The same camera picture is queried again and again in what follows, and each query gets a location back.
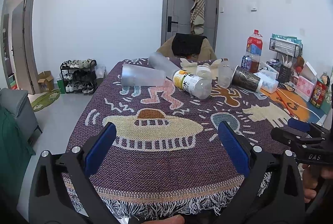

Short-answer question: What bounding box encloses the person's right hand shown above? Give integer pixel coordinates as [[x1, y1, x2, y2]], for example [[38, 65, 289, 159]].
[[303, 164, 333, 203]]

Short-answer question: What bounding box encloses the orange cartoon mat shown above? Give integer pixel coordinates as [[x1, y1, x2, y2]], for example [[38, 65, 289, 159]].
[[260, 88, 327, 125]]

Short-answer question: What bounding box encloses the frosted plastic cup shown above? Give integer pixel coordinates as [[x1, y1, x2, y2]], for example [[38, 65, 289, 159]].
[[148, 52, 180, 80], [121, 63, 166, 87]]

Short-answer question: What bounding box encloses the small clear plastic jar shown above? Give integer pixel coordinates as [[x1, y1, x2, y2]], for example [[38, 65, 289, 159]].
[[196, 65, 213, 81]]

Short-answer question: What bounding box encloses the plaid scarf on door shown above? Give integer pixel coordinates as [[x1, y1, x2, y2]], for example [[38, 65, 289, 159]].
[[190, 0, 205, 35]]

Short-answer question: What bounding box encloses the grey door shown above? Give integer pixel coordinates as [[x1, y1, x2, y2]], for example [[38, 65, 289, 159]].
[[161, 0, 219, 49]]

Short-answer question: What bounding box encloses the blue soda can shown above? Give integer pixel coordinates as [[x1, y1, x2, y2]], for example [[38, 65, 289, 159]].
[[241, 55, 252, 71]]

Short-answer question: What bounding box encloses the yellow label plastic bottle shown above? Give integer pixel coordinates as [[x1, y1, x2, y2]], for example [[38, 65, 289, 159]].
[[173, 70, 212, 99]]

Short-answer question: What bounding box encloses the red gift box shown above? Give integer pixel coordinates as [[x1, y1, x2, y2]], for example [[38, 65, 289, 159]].
[[310, 79, 327, 108]]

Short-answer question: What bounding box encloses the wall light switch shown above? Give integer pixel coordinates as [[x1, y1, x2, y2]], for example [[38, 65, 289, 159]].
[[249, 0, 258, 12]]

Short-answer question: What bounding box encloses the dark patterned paper cup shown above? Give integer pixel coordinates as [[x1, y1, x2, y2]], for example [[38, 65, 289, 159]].
[[231, 66, 262, 92]]

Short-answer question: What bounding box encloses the black wire basket shelf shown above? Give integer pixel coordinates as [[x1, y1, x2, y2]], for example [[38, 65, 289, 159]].
[[269, 38, 303, 58]]

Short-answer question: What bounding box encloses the frosted plastic cup front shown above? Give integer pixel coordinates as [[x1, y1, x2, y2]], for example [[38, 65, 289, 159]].
[[121, 63, 166, 87]]

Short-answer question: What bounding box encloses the grey sofa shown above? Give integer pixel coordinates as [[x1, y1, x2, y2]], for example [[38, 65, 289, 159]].
[[1, 88, 42, 144]]

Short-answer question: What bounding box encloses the tissue pack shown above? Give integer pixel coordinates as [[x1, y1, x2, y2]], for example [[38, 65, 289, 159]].
[[254, 70, 279, 94]]

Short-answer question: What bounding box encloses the purple patterned woven tablecloth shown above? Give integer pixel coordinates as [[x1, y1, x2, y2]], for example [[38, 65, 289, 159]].
[[67, 62, 290, 218]]

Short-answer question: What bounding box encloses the clear plastic cup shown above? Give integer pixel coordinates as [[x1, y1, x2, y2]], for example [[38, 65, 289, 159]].
[[217, 61, 234, 88]]

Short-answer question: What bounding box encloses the black desk organizer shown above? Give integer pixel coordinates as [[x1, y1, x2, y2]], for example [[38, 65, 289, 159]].
[[277, 65, 292, 83]]

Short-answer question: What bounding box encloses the large red-label oil bottle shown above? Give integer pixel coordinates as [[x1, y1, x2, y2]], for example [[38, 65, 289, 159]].
[[246, 30, 263, 73]]

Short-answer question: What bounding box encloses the pink floral box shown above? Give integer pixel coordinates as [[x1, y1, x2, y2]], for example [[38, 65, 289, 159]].
[[296, 61, 317, 102]]

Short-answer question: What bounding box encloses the chair with brown coat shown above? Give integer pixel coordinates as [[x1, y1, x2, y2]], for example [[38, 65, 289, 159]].
[[157, 33, 217, 62]]

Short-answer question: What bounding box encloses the black shoe rack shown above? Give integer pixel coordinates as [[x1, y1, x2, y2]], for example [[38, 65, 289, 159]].
[[60, 59, 97, 95]]

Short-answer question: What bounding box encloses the cardboard box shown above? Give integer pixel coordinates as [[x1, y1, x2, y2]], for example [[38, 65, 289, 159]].
[[38, 71, 54, 93]]

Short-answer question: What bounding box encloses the green cloth on sofa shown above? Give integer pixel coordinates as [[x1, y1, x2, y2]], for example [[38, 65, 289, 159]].
[[1, 107, 36, 206]]

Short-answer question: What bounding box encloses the green floor rug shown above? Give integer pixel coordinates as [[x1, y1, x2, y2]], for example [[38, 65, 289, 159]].
[[31, 89, 61, 113]]

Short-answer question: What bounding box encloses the frosted plastic cup rear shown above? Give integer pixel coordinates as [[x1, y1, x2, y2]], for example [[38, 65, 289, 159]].
[[148, 52, 180, 80]]

